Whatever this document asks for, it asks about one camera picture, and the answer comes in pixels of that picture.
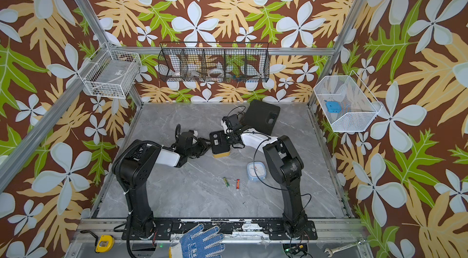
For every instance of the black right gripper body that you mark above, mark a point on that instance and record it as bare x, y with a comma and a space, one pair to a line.
230, 137

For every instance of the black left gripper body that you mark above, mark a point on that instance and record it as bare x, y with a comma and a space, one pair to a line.
197, 150

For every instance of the yellow square alarm clock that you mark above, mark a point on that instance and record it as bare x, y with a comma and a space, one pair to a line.
220, 146

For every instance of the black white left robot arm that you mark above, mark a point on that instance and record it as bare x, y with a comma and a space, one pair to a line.
133, 168

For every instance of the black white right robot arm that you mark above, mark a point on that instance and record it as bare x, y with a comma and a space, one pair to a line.
284, 164

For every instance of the black plastic tool case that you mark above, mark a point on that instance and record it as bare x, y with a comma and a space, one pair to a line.
261, 116

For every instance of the blue white knit glove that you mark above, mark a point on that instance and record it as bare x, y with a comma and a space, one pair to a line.
199, 243

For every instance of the blue object in basket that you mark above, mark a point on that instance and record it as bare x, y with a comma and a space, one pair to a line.
333, 107

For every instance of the yellow tape measure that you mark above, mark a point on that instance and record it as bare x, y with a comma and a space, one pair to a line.
104, 243

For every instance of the green circuit board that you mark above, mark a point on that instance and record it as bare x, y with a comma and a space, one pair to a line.
295, 250

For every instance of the silver open-end wrench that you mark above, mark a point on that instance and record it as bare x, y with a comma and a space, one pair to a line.
331, 251

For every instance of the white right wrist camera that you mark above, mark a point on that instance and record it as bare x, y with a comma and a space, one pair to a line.
224, 125

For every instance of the black wire basket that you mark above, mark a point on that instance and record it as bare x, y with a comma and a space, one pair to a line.
221, 62

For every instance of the white wire basket left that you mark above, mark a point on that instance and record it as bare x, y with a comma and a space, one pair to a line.
110, 72

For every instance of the white wire basket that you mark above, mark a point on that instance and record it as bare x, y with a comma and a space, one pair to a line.
110, 72
359, 105

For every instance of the white wire basket right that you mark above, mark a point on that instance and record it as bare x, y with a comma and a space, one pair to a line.
359, 105

